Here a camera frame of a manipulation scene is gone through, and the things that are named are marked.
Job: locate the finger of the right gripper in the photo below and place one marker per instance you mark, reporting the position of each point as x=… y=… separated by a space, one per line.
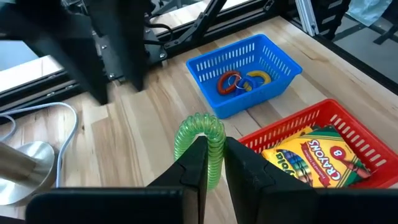
x=124 y=37
x=77 y=56

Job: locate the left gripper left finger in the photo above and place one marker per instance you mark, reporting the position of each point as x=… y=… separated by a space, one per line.
x=186 y=193

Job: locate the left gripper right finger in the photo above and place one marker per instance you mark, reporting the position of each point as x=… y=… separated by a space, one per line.
x=258 y=189

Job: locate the Crayola crayon box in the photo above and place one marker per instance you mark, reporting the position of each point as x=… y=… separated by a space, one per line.
x=323 y=155

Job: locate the blue plastic basket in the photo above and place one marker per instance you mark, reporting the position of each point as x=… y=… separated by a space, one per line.
x=217 y=99

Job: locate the small blue band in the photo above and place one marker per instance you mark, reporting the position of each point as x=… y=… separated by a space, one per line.
x=241 y=90

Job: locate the red plastic basket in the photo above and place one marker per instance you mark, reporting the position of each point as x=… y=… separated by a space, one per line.
x=367 y=146

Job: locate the clear plastic bag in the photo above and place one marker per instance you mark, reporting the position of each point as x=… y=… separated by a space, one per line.
x=370 y=11

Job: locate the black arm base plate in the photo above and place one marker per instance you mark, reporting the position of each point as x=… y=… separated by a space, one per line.
x=154 y=46

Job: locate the silver aluminium post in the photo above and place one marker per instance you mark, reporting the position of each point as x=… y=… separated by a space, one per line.
x=308 y=15

